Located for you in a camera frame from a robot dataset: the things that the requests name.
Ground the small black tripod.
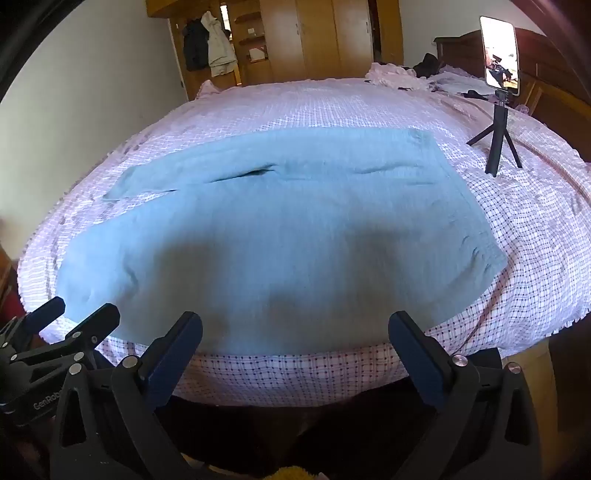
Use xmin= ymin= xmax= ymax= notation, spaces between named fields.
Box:
xmin=466 ymin=90 xmax=524 ymax=178

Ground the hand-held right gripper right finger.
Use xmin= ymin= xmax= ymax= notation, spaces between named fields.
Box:
xmin=389 ymin=311 xmax=542 ymax=480

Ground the smartphone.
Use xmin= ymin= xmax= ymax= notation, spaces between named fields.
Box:
xmin=479 ymin=16 xmax=521 ymax=97

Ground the black cloth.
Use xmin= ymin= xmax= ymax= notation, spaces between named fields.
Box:
xmin=412 ymin=53 xmax=444 ymax=78

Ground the light blue towel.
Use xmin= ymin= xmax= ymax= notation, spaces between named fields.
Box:
xmin=55 ymin=127 xmax=509 ymax=356

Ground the yellow fuzzy object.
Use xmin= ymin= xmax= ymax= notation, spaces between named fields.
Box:
xmin=274 ymin=465 xmax=321 ymax=480

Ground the bed with pink checkered sheet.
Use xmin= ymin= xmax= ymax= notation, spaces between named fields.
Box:
xmin=16 ymin=76 xmax=591 ymax=409

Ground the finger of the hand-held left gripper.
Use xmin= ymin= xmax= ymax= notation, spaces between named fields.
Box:
xmin=0 ymin=296 xmax=66 ymax=354
xmin=14 ymin=303 xmax=121 ymax=370

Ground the dark hanging jacket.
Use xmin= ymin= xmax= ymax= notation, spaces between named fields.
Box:
xmin=182 ymin=18 xmax=211 ymax=72

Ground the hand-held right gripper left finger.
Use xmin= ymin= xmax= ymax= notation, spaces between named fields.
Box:
xmin=50 ymin=312 xmax=204 ymax=480

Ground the wooden wall shelf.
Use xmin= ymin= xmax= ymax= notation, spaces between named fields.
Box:
xmin=233 ymin=11 xmax=269 ymax=75

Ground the wooden wardrobe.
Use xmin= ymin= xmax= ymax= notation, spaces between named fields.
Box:
xmin=259 ymin=0 xmax=404 ymax=86

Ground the dark wooden headboard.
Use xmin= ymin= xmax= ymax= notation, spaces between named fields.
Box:
xmin=434 ymin=28 xmax=591 ymax=162

